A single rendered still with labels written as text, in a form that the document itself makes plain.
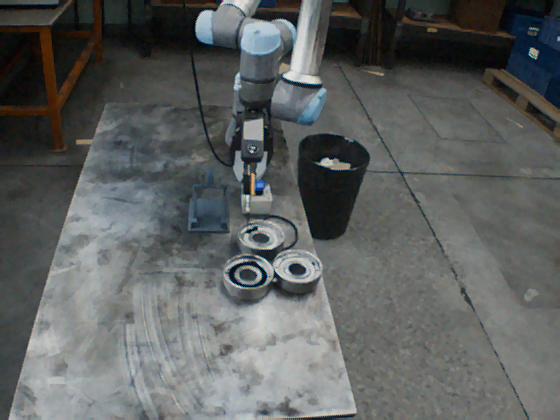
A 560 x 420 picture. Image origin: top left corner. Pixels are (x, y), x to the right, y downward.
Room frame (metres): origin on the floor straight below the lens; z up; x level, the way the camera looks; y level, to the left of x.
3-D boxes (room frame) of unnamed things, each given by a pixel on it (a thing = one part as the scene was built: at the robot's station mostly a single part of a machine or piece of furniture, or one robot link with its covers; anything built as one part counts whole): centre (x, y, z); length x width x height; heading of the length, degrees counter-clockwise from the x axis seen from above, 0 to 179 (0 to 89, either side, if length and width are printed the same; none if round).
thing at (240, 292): (0.78, 0.06, 0.82); 0.10 x 0.10 x 0.04
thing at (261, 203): (1.07, 0.08, 0.82); 0.08 x 0.07 x 0.05; 12
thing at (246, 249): (0.91, 0.05, 0.82); 0.10 x 0.10 x 0.04
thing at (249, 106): (1.01, 0.10, 1.07); 0.09 x 0.08 x 0.12; 11
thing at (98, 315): (1.02, 0.25, 0.79); 1.20 x 0.60 x 0.02; 12
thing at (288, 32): (1.11, 0.09, 1.23); 0.11 x 0.11 x 0.08; 77
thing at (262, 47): (1.01, 0.10, 1.23); 0.09 x 0.08 x 0.11; 167
